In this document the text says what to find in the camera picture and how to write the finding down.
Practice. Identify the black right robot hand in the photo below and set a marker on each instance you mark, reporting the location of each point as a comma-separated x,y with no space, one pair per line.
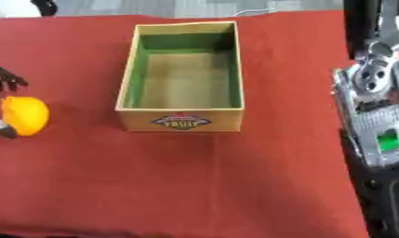
362,24

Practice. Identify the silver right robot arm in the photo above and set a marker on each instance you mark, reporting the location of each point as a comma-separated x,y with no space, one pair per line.
377,124

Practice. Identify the yellow toy fruit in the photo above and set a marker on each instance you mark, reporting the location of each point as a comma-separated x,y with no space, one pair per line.
26,116

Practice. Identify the tan cardboard box green inside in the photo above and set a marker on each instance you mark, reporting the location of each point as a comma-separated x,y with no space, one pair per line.
181,93

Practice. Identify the black chair leg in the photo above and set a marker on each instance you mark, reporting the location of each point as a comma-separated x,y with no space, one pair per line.
45,6

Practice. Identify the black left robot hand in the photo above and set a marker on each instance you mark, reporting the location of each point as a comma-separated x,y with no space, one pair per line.
4,79

